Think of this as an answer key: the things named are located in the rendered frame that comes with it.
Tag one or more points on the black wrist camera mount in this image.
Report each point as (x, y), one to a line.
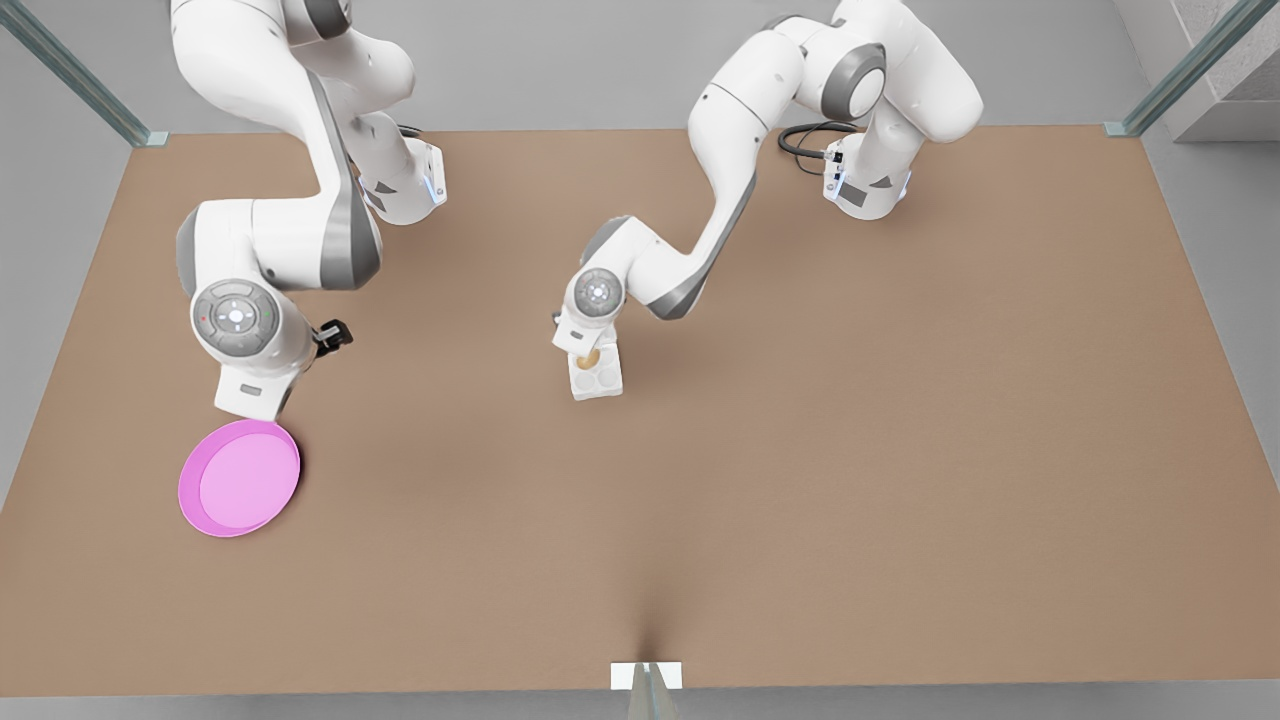
(331, 335)

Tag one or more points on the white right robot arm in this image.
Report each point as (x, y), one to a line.
(300, 235)

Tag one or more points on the brown egg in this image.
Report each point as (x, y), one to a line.
(588, 358)

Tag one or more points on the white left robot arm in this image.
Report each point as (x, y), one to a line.
(740, 110)

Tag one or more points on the white egg box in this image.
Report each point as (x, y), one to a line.
(603, 382)

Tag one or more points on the pink round plate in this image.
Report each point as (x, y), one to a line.
(240, 482)

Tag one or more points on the silver frame post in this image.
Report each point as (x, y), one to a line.
(1185, 68)
(70, 68)
(646, 684)

